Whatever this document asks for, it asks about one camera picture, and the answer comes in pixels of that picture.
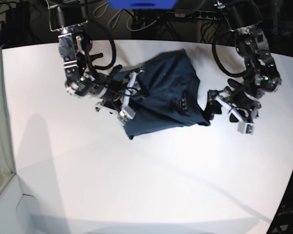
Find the blue plastic bin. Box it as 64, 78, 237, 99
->
108, 0, 177, 10

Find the white cable loop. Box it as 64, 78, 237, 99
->
92, 4, 124, 29

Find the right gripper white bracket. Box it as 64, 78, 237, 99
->
95, 68, 146, 126

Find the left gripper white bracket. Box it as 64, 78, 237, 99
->
204, 86, 261, 135

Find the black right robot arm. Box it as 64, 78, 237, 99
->
46, 0, 143, 125

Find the dark blue t-shirt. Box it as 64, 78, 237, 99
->
124, 49, 210, 139

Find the black computer tower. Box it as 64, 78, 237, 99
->
5, 1, 30, 45

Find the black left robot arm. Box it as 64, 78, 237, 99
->
205, 0, 282, 135

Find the black power strip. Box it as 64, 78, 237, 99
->
169, 9, 224, 22

